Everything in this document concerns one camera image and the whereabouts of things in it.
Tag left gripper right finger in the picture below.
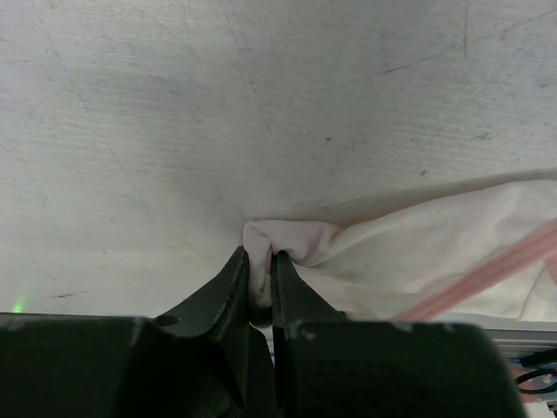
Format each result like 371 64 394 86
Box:
271 251 347 409

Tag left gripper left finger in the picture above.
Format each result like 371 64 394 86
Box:
147 247 250 409

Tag white underwear pink trim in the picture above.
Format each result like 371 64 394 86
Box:
243 179 556 322

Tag aluminium rail frame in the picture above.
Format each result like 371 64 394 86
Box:
483 322 556 359

